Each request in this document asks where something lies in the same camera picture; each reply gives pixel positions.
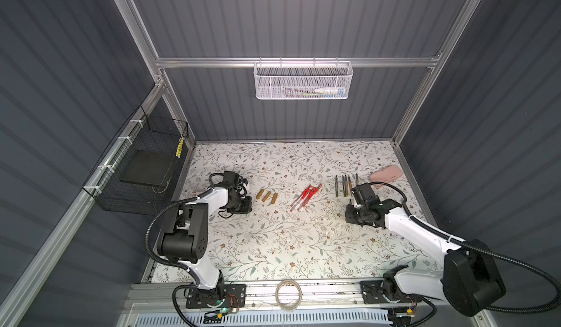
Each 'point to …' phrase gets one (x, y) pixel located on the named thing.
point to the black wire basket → (144, 132)
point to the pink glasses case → (385, 175)
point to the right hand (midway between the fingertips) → (351, 215)
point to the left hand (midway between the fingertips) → (250, 210)
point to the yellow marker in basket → (180, 147)
